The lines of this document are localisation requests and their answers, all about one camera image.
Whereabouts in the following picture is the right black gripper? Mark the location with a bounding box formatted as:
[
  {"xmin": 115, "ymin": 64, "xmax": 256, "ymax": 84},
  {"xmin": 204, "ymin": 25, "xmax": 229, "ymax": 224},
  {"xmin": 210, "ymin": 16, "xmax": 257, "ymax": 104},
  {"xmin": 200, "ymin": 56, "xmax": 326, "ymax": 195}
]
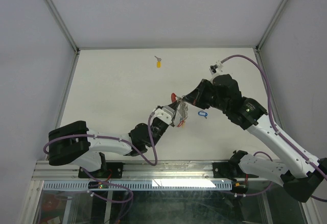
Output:
[{"xmin": 182, "ymin": 79, "xmax": 229, "ymax": 113}]

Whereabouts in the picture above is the red grey keyring holder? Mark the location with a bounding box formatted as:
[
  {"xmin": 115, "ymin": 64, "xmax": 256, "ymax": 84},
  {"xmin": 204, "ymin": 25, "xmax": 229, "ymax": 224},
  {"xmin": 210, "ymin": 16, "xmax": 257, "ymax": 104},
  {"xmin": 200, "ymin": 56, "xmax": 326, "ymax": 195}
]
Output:
[{"xmin": 171, "ymin": 93, "xmax": 188, "ymax": 128}]

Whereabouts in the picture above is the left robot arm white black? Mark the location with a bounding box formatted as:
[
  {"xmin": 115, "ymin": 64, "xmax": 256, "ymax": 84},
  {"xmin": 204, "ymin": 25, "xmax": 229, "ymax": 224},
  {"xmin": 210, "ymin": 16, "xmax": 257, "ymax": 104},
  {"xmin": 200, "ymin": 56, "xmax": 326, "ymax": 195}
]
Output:
[{"xmin": 43, "ymin": 101, "xmax": 180, "ymax": 178}]

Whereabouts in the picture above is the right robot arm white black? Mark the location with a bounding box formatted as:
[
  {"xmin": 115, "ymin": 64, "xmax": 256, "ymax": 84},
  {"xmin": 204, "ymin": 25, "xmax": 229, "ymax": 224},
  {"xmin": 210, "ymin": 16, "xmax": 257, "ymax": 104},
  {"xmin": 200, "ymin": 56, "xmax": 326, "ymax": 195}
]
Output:
[{"xmin": 183, "ymin": 74, "xmax": 326, "ymax": 203}]

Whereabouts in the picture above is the yellow tag key far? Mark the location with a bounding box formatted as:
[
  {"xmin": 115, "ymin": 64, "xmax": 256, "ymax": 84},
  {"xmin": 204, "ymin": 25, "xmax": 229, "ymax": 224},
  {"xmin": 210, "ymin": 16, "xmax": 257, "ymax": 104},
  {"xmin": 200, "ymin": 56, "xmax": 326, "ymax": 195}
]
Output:
[{"xmin": 154, "ymin": 56, "xmax": 162, "ymax": 68}]

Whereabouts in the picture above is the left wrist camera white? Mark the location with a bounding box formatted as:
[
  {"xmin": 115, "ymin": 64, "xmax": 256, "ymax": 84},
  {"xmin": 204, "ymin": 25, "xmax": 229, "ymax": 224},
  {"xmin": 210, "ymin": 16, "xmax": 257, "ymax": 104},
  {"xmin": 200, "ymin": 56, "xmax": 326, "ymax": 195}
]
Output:
[{"xmin": 152, "ymin": 106, "xmax": 176, "ymax": 127}]

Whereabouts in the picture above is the aluminium front rail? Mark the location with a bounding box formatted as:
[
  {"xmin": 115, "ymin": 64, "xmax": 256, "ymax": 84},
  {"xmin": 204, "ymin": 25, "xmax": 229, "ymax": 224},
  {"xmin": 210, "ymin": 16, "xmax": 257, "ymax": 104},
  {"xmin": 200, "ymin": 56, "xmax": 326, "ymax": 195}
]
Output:
[{"xmin": 32, "ymin": 161, "xmax": 226, "ymax": 181}]

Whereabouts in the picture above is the grey slotted cable duct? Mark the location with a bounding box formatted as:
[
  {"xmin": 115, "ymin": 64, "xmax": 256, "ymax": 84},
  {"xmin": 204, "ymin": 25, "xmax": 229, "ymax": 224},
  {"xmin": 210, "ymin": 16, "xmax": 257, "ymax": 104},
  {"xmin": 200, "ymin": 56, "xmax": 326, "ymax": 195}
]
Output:
[{"xmin": 43, "ymin": 179, "xmax": 232, "ymax": 191}]

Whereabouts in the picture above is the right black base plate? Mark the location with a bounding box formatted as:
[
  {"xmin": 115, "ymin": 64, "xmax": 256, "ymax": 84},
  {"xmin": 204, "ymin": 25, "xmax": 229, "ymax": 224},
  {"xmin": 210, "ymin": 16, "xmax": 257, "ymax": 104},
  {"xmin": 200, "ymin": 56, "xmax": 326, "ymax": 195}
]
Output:
[{"xmin": 212, "ymin": 161, "xmax": 258, "ymax": 181}]

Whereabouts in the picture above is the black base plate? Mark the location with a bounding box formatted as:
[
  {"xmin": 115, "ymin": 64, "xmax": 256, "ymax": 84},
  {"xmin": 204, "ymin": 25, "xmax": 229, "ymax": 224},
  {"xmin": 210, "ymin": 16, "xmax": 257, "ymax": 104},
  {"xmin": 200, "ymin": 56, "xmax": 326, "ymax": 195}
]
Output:
[
  {"xmin": 212, "ymin": 161, "xmax": 258, "ymax": 181},
  {"xmin": 88, "ymin": 161, "xmax": 125, "ymax": 179}
]

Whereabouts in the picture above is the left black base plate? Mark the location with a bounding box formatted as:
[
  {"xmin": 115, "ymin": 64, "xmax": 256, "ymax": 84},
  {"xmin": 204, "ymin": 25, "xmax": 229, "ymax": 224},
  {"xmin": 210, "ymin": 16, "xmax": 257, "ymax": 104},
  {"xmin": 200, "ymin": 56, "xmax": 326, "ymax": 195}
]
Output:
[{"xmin": 88, "ymin": 161, "xmax": 125, "ymax": 179}]

